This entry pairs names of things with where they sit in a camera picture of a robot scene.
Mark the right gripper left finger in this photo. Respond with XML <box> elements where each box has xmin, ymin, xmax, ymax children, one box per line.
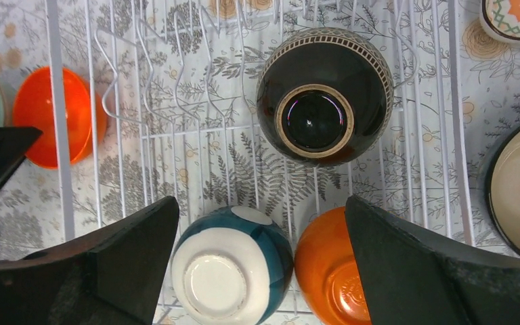
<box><xmin>0</xmin><ymin>196</ymin><xmax>179</xmax><ymax>324</ymax></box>

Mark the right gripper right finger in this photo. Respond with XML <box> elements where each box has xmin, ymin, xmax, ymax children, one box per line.
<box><xmin>345</xmin><ymin>195</ymin><xmax>520</xmax><ymax>324</ymax></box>

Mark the orange bowl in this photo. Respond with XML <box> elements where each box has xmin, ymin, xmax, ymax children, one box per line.
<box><xmin>12</xmin><ymin>66</ymin><xmax>108</xmax><ymax>171</ymax></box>
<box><xmin>295</xmin><ymin>207</ymin><xmax>372</xmax><ymax>324</ymax></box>

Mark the teal and white bowl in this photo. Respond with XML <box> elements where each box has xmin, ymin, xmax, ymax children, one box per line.
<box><xmin>171</xmin><ymin>206</ymin><xmax>294</xmax><ymax>324</ymax></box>

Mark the black bowl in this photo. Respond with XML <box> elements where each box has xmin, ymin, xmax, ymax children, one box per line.
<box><xmin>256</xmin><ymin>27</ymin><xmax>394</xmax><ymax>167</ymax></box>

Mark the small white floral bowl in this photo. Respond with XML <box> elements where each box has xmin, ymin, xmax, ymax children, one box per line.
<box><xmin>479</xmin><ymin>0</ymin><xmax>520</xmax><ymax>45</ymax></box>

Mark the white wire dish rack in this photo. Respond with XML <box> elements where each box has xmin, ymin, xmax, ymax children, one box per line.
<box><xmin>45</xmin><ymin>1</ymin><xmax>476</xmax><ymax>246</ymax></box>

